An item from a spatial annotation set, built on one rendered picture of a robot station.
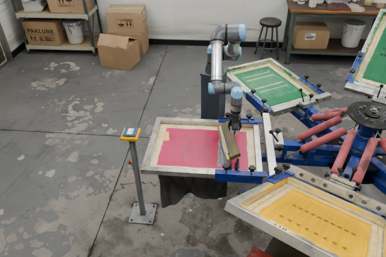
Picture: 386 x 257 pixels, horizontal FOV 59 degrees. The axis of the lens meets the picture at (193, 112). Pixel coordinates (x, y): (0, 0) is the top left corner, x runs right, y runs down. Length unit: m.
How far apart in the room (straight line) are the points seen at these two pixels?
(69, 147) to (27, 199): 0.77
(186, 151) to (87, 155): 1.80
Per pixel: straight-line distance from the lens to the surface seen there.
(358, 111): 2.39
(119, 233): 3.21
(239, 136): 2.56
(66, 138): 4.31
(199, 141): 2.50
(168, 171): 2.24
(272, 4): 5.96
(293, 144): 2.42
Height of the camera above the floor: 2.58
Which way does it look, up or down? 36 degrees down
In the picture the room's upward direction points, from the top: 1 degrees counter-clockwise
